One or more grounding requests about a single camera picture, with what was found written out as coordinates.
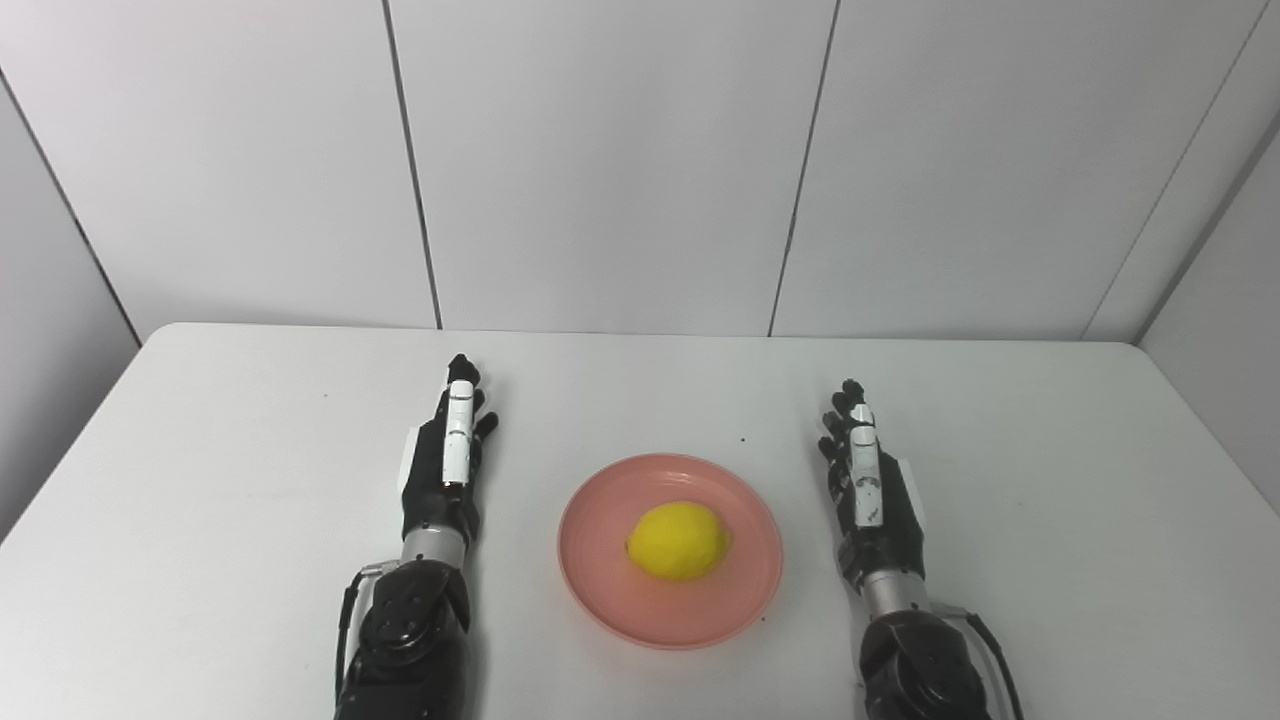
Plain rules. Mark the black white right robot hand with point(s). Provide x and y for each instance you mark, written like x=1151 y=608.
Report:
x=895 y=540

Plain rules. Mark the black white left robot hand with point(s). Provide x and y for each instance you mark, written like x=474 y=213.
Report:
x=430 y=490

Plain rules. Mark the pink round plate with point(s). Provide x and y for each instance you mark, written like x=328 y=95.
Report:
x=600 y=580

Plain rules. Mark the yellow lemon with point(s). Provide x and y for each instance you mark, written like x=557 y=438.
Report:
x=678 y=540

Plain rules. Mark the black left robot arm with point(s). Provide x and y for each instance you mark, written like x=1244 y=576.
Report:
x=410 y=630

